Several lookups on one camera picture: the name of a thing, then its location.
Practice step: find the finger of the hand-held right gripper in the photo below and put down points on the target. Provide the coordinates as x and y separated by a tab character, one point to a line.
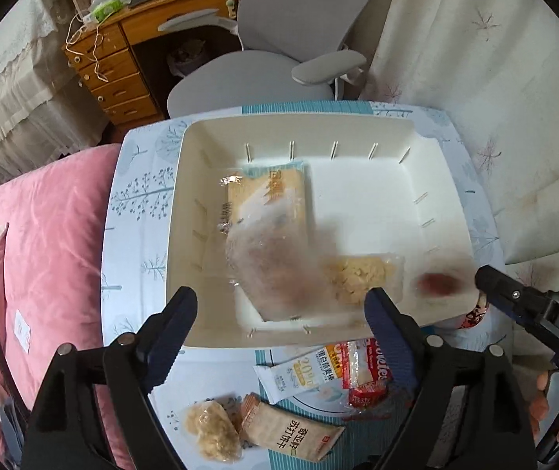
505	291

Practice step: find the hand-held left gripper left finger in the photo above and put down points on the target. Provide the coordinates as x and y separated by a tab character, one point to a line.
174	338

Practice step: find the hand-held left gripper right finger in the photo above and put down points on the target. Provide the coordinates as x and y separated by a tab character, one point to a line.
390	342

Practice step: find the small red snack packet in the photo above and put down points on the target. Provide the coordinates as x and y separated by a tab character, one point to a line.
436	281

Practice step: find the clear oat cluster packet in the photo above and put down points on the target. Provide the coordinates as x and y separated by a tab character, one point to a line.
211	428

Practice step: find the white protein bar packet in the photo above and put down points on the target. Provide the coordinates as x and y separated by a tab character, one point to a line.
294	374

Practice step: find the beige biscuit packet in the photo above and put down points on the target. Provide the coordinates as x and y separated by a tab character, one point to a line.
284	433

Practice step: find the white plastic bin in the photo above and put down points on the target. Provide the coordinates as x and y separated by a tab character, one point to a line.
358	196

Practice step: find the person's right hand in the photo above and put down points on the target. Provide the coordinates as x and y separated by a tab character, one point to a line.
538	406

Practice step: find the red patterned snack packet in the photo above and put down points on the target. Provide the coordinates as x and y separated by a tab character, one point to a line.
475	316

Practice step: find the red white snack packet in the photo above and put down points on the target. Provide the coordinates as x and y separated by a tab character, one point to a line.
367	382

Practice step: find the clear yellow crumble snack packet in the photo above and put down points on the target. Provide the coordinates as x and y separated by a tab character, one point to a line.
363	274

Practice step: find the tree print tablecloth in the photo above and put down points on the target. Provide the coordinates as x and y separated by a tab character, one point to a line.
137	205

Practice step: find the pink blanket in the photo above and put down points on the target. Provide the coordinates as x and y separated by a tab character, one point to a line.
54	254

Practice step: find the white paper tag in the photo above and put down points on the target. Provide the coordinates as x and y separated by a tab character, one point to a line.
22	330

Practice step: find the yellow cracker packet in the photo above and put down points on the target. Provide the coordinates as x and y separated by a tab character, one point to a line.
265	191

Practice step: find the cream floral cloth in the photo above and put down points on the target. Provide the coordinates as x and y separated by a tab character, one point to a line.
480	58

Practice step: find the grey office chair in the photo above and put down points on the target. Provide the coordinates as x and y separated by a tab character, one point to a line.
250	78

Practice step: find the wooden desk with drawers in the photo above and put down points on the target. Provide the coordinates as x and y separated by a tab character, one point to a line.
113	73

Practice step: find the trash bin with bag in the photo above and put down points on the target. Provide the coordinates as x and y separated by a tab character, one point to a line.
189	56

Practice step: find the white lace cloth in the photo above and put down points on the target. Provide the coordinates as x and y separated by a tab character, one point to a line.
15	83

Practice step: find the green tissue packet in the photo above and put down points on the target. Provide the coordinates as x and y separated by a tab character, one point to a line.
105	7

